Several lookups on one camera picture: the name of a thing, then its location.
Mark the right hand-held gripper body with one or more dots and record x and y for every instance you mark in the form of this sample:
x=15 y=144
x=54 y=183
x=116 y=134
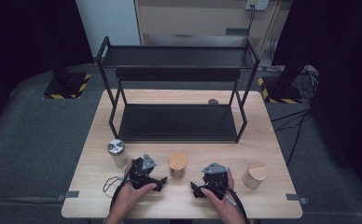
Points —
x=215 y=174

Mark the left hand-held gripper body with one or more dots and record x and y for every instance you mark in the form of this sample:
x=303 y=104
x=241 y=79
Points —
x=145 y=169

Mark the small wooden-lid jar brown sticks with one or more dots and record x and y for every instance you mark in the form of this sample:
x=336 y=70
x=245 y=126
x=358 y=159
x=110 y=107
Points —
x=177 y=161

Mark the glass jar with metal lid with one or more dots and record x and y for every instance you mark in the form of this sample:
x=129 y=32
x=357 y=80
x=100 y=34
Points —
x=116 y=147

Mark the large wooden-lid jar beige grains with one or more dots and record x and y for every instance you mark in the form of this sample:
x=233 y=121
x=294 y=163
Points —
x=257 y=171

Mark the black metal shelf rack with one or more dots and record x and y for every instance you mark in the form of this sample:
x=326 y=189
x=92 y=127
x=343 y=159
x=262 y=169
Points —
x=176 y=123

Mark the person's right hand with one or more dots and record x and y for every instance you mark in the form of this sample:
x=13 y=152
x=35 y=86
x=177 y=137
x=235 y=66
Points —
x=221 y=200

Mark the person's left hand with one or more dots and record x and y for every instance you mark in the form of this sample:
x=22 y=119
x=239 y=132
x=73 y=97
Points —
x=132 y=194

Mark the small grey round disc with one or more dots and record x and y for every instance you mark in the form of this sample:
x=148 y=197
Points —
x=213 y=101

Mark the grey tape strip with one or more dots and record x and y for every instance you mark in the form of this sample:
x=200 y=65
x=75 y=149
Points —
x=295 y=198
x=68 y=195

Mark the stand base with hazard tape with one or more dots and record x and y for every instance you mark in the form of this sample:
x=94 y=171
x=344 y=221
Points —
x=281 y=93
x=66 y=87

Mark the grey tape on cabinet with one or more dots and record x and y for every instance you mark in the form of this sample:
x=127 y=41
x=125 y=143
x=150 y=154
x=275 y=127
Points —
x=237 y=31

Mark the white panel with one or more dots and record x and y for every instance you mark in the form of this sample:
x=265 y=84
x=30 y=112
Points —
x=107 y=25

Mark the black curtain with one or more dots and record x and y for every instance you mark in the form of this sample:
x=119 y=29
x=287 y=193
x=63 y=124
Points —
x=347 y=77
x=20 y=46

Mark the white wall socket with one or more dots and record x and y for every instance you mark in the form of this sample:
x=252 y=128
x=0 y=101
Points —
x=257 y=4

